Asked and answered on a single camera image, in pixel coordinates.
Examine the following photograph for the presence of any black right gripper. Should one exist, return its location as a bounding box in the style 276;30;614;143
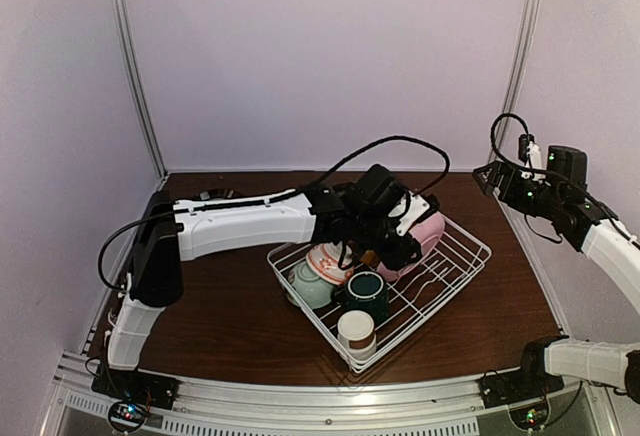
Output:
474;159;564;219

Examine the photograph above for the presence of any plain pink plate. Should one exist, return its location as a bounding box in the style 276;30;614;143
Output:
376;211;445;283

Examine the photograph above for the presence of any black rimmed white plate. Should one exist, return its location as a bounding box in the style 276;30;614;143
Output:
194;188;245;202

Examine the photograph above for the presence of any yellow dotted plate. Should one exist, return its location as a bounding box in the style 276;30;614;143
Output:
360;250;380;267

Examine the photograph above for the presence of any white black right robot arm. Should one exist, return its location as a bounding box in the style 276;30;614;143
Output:
472;144;639;401

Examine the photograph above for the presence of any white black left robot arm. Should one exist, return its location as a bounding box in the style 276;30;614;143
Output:
103;164;437;400

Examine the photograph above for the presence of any pink white floral bowl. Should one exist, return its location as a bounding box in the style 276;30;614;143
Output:
305;243;354;286

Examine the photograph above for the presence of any dark green mug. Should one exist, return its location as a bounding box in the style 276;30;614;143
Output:
332;271;389;327

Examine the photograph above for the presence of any pale green bowl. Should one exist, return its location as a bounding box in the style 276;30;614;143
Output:
287;261;333;310

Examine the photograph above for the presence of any white brown cup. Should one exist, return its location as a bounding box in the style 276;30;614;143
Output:
337;310;377;361

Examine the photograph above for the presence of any right circuit board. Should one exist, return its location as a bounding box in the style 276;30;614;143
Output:
509;402;550;431

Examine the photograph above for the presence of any circuit board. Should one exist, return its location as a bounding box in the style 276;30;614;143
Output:
107;401;149;432
509;402;550;431

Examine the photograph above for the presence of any left circuit board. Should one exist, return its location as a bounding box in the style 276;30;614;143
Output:
107;401;149;432

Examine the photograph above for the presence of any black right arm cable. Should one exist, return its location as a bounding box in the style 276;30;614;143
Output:
489;112;566;243

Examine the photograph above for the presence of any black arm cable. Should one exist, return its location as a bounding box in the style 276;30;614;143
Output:
489;112;566;243
98;134;450;291

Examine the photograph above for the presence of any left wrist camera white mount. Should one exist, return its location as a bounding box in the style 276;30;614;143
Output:
390;193;445;240

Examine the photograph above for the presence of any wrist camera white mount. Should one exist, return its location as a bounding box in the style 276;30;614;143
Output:
390;193;445;240
518;133;544;181

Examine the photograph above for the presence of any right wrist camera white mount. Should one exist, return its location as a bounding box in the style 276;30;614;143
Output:
518;133;544;181

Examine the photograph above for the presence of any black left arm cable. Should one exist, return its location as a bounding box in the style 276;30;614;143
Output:
98;134;450;291

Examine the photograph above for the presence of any white wire dish rack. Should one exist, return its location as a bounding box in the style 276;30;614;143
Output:
267;217;492;374

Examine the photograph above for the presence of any right aluminium frame post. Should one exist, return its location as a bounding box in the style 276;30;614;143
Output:
483;0;545;167

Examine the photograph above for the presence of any aluminium frame post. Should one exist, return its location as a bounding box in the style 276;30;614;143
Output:
111;0;168;179
483;0;545;167

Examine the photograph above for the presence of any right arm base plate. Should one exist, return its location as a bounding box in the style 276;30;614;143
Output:
479;369;564;409

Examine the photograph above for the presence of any front aluminium rail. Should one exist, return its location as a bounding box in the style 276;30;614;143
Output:
36;352;623;435

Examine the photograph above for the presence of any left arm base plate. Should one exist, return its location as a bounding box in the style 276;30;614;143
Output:
91;366;179;410

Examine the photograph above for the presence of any left aluminium frame post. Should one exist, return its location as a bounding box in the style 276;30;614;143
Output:
111;0;168;179

